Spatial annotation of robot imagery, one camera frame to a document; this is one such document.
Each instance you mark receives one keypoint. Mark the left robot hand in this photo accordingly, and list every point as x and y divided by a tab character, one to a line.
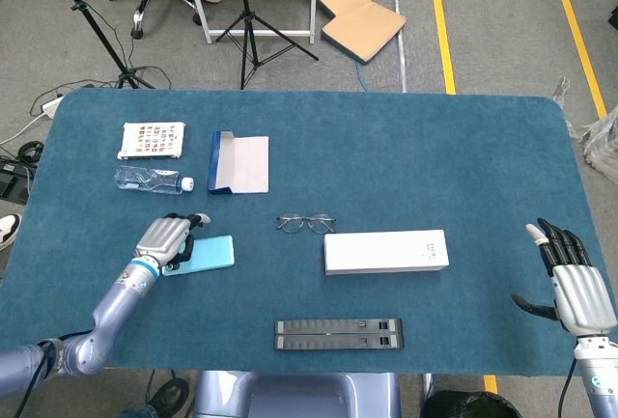
163	239

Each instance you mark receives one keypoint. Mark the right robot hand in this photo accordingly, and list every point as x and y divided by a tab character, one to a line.
574	292

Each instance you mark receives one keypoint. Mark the smartphone with light blue back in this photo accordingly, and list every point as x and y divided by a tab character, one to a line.
212	254

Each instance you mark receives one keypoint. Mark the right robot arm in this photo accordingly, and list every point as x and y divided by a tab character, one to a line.
598	379

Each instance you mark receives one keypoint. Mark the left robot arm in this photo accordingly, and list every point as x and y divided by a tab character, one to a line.
96	321

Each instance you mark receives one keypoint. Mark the clear plastic water bottle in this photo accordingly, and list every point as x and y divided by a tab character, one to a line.
153	180

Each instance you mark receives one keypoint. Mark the white patterned packet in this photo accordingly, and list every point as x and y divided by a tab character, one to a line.
152	140

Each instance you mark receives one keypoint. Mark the open blue and white box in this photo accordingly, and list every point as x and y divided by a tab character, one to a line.
238	163

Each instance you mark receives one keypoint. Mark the white sneaker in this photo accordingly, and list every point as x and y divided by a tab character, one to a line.
8	230

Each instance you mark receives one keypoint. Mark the black round bin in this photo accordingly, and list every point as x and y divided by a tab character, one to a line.
466	404

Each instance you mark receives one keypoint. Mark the clear plastic wrap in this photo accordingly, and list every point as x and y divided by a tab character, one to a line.
598	138

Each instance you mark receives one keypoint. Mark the black foot pedal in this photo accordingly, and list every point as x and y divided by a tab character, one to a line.
12	181

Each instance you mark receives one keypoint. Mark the black shoe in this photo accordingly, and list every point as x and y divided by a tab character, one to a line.
166	401

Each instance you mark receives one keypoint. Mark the white power strip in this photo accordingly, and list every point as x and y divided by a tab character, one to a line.
52	107

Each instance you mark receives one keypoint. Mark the white long rectangular box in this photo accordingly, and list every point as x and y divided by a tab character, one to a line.
385	259

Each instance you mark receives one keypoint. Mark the blue table cloth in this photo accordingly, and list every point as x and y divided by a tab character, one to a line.
338	157

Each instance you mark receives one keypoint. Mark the folded grey laptop stand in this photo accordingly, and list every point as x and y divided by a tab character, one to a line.
339	334

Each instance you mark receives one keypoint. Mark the blue robot torso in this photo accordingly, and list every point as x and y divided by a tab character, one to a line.
299	395

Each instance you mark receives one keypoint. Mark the black light stand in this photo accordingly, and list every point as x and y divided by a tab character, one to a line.
92	27

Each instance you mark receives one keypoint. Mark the black tripod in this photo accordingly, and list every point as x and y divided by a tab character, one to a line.
251	27

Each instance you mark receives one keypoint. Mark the white metal frame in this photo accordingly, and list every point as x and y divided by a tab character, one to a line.
203	3

